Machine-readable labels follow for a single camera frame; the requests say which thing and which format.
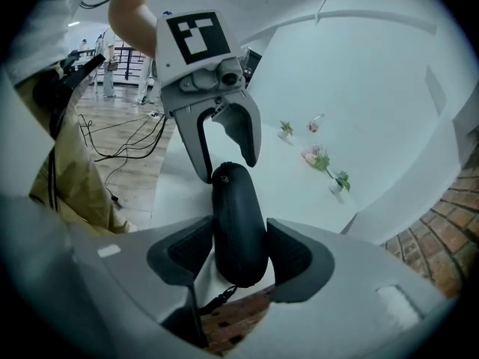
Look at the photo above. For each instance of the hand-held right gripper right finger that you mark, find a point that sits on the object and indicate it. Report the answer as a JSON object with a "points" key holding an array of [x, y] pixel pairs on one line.
{"points": [[295, 256]]}

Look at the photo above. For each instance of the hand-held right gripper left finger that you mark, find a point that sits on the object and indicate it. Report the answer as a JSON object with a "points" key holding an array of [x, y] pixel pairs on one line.
{"points": [[179, 253]]}

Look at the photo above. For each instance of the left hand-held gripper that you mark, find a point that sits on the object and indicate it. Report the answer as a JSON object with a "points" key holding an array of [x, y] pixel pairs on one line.
{"points": [[194, 36]]}

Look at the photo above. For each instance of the person's left forearm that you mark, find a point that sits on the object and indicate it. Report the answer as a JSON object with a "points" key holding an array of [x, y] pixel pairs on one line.
{"points": [[131, 21]]}

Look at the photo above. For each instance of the small potted green plant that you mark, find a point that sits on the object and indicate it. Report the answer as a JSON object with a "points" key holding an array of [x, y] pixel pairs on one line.
{"points": [[286, 128], [341, 182]]}

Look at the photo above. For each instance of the white power strip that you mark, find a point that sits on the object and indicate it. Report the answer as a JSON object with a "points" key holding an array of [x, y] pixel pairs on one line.
{"points": [[153, 114]]}

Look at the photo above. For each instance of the glass with pink flower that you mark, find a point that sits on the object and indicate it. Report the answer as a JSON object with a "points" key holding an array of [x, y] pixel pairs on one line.
{"points": [[316, 123]]}

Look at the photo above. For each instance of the black metal railing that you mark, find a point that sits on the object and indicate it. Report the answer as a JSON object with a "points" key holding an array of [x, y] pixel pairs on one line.
{"points": [[127, 62]]}

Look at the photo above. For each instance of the person's khaki trousers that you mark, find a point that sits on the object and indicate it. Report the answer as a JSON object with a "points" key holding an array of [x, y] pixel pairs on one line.
{"points": [[75, 185]]}

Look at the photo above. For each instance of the white robot with black panel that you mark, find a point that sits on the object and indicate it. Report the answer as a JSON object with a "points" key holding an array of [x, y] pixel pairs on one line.
{"points": [[106, 69]]}

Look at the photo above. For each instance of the rectangular ceiling light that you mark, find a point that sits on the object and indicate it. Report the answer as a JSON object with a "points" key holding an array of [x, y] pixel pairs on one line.
{"points": [[73, 23]]}

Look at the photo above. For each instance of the person's grey t-shirt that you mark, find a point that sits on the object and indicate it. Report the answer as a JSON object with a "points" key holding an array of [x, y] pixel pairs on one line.
{"points": [[41, 24]]}

